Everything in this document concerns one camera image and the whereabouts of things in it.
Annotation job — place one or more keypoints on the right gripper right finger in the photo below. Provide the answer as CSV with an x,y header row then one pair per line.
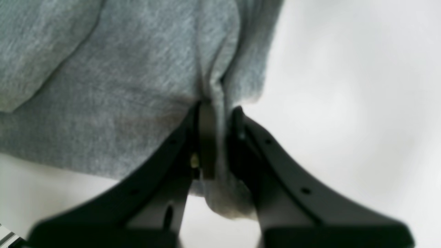
x,y
296,210

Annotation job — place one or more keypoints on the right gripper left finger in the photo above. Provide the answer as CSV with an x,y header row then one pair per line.
x,y
145,210

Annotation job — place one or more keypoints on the grey t-shirt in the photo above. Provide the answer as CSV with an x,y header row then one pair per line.
x,y
95,86

